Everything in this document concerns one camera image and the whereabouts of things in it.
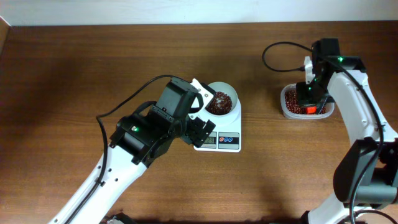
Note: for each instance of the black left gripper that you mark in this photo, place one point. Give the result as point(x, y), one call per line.
point(196, 126)

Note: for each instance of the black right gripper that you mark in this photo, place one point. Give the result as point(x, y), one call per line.
point(303, 98)

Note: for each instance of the red measuring scoop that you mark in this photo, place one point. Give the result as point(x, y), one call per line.
point(311, 110)

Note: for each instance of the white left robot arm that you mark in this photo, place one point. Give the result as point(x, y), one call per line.
point(139, 139)

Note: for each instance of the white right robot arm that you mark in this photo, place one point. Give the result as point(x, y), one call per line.
point(365, 181)

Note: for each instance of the white digital kitchen scale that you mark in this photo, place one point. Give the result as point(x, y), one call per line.
point(226, 136)

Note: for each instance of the beans in bowl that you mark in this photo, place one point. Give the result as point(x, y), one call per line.
point(221, 104)

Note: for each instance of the white bowl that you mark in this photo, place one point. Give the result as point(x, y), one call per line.
point(230, 91)

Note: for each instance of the red adzuki beans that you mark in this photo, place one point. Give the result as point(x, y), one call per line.
point(295, 105)

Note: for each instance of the clear plastic container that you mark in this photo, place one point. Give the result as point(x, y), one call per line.
point(328, 109)

